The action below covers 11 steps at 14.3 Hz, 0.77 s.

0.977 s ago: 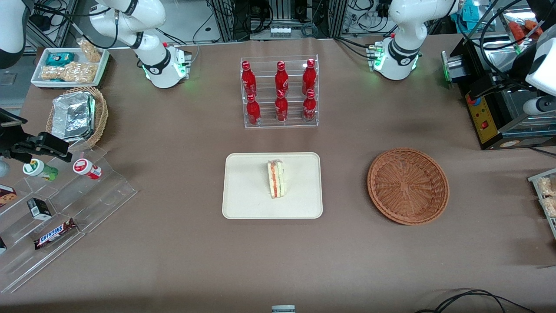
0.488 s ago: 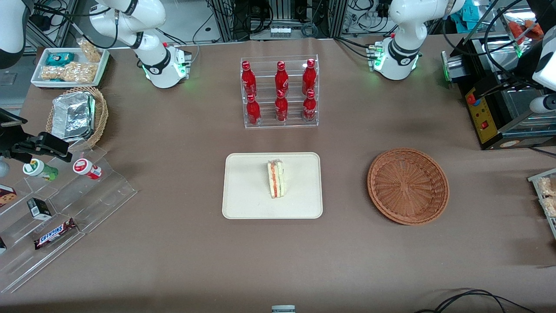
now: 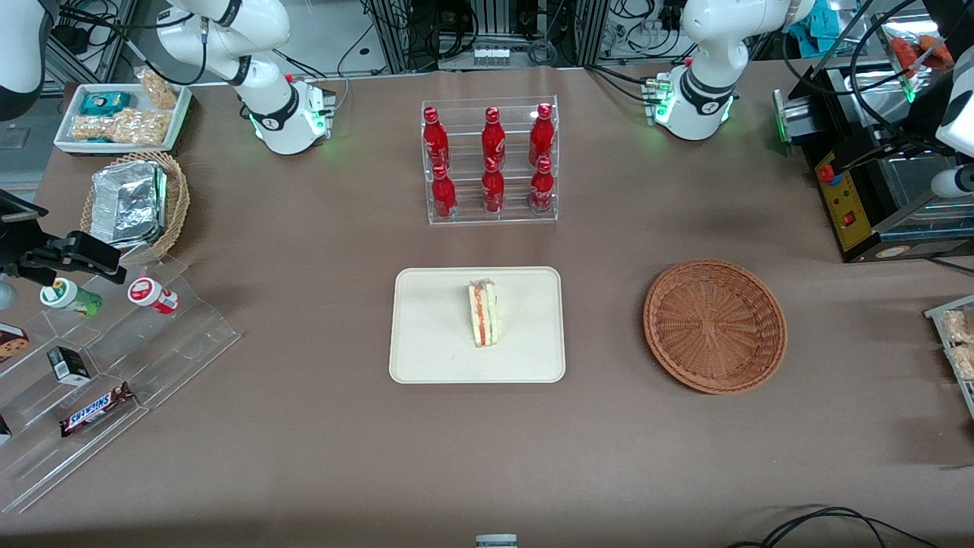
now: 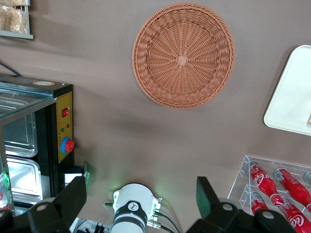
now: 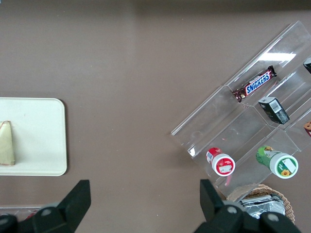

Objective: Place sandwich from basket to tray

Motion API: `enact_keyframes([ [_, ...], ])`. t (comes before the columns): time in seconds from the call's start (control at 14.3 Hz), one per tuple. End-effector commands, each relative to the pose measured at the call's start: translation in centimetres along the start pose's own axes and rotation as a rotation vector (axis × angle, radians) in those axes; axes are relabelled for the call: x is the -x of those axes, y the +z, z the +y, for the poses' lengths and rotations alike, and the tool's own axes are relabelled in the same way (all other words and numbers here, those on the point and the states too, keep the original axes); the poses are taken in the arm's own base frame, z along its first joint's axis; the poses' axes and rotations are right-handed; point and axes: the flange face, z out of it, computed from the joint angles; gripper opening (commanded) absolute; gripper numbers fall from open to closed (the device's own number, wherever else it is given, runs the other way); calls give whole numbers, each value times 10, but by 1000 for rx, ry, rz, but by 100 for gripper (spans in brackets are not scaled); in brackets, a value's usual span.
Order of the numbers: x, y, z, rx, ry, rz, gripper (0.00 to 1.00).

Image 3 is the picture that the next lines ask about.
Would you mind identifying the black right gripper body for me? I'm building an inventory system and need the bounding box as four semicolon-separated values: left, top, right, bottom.
0;190;71;287

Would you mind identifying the triangle sandwich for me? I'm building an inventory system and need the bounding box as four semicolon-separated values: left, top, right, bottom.
466;279;504;349

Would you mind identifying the light wicker basket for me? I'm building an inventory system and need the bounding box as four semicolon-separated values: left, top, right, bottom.
79;151;191;264

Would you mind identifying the clear tray of rice snacks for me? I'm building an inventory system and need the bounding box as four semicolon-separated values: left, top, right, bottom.
924;295;974;421

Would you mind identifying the white snack tray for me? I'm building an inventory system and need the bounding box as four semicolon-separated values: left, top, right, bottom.
53;82;193;158

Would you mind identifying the brown round wicker basket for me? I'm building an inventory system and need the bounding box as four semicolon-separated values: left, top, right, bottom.
643;259;788;396

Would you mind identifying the cream rectangular tray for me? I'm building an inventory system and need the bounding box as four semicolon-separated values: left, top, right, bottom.
388;266;567;384

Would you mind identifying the green lidded snack cup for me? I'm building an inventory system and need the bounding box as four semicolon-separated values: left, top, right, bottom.
40;277;103;319

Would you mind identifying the red lidded snack cup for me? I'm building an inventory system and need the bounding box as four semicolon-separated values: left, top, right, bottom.
127;277;180;316

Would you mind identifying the silver foil packet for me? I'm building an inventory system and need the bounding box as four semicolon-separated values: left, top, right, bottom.
89;159;169;249

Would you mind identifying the brown cookie box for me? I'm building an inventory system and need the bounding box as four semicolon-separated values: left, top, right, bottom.
0;323;31;365

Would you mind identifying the black food warmer display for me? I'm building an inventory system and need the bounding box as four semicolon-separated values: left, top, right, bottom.
772;0;974;264

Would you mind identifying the small black box with barcode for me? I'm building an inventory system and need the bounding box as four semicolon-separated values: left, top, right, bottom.
47;346;92;386

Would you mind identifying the clear acrylic tiered stand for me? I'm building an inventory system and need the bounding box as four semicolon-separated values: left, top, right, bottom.
0;255;242;515

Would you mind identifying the large clear bag of nuts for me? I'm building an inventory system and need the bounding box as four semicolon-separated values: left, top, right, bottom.
71;108;170;147

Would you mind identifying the orange food in display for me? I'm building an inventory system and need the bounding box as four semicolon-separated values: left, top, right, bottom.
889;33;956;77

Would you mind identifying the Snickers chocolate bar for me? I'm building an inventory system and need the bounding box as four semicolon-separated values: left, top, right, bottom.
59;382;136;438

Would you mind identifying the teal snack packet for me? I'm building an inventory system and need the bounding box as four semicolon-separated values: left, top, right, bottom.
79;91;132;116

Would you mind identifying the red cola bottle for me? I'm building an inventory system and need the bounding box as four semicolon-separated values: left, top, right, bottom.
481;156;508;215
431;164;458;222
422;107;450;170
481;107;508;164
530;156;556;215
529;103;555;162

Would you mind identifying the clear acrylic bottle rack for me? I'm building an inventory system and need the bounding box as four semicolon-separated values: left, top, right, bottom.
421;95;560;226

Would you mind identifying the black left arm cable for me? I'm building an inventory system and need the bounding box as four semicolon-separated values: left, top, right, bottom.
849;0;953;165

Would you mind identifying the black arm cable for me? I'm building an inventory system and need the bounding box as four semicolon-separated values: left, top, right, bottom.
56;0;202;87
849;0;953;165

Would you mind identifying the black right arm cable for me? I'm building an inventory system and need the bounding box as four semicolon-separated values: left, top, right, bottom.
56;0;202;87

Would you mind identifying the black floor cable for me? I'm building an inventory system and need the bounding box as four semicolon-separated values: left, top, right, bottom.
724;505;938;548

